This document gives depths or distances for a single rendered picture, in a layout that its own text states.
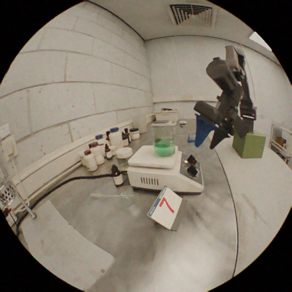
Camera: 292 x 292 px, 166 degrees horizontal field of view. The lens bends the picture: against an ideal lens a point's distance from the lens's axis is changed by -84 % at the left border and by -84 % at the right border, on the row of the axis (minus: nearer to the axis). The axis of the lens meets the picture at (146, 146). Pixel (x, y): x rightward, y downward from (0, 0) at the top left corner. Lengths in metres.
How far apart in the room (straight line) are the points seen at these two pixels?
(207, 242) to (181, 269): 0.07
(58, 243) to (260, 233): 0.43
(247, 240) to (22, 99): 0.81
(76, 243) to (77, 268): 0.07
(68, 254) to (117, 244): 0.12
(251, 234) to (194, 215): 0.16
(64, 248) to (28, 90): 0.57
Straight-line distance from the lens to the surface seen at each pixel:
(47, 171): 0.53
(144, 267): 0.22
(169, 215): 0.24
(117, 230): 0.25
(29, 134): 0.55
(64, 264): 0.27
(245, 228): 0.28
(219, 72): 0.24
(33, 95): 0.58
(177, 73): 1.81
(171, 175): 0.25
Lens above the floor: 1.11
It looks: 20 degrees down
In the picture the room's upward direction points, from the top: 7 degrees counter-clockwise
